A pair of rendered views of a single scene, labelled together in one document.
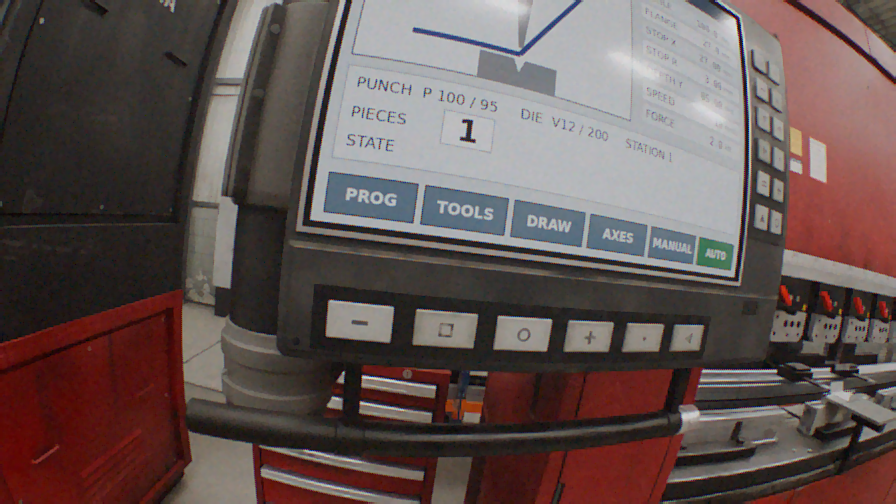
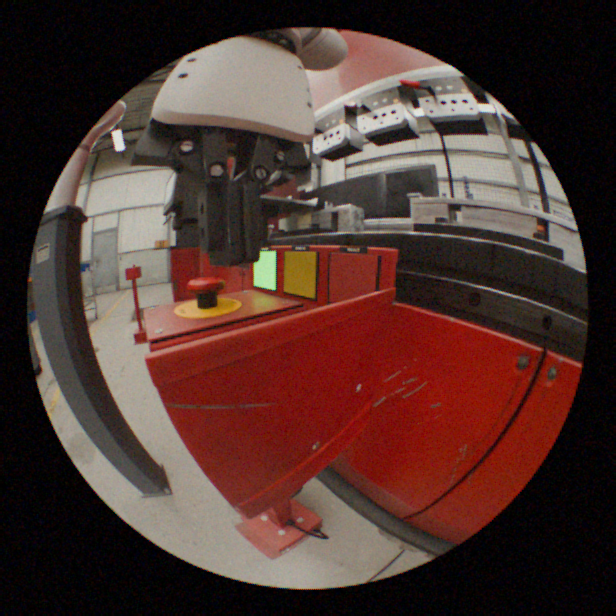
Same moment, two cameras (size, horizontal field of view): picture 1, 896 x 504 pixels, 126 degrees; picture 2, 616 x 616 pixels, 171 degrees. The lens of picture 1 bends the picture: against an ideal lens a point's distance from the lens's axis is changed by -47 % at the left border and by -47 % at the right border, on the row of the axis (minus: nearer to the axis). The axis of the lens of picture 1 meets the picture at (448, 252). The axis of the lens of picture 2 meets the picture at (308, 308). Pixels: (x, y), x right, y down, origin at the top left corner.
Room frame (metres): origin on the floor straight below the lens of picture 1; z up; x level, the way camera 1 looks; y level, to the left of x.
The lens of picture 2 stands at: (0.41, -1.91, 0.83)
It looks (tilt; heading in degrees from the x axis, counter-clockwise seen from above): 15 degrees down; 54
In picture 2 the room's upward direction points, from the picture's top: 2 degrees clockwise
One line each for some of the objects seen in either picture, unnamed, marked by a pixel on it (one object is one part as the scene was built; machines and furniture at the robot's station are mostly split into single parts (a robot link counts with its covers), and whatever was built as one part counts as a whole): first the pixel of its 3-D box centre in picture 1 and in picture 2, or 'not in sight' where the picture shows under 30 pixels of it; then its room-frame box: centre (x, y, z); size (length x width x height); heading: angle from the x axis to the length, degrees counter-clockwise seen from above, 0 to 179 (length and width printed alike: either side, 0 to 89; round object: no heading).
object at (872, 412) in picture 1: (863, 407); (267, 204); (0.69, -1.30, 1.00); 0.26 x 0.18 x 0.01; 0
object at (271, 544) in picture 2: not in sight; (276, 527); (0.43, -1.76, 0.06); 0.25 x 0.20 x 0.12; 11
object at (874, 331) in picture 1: (875, 317); (337, 134); (0.83, -1.47, 1.26); 0.15 x 0.09 x 0.17; 90
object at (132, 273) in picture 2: not in sight; (136, 303); (-0.15, 0.35, 0.41); 0.25 x 0.20 x 0.83; 0
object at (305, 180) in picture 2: (845, 355); (305, 177); (0.84, -1.30, 1.13); 0.10 x 0.02 x 0.10; 90
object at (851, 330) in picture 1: (851, 315); (302, 152); (0.83, -1.27, 1.26); 0.15 x 0.09 x 0.17; 90
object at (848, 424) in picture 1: (841, 428); (296, 235); (0.78, -1.34, 0.89); 0.30 x 0.05 x 0.03; 90
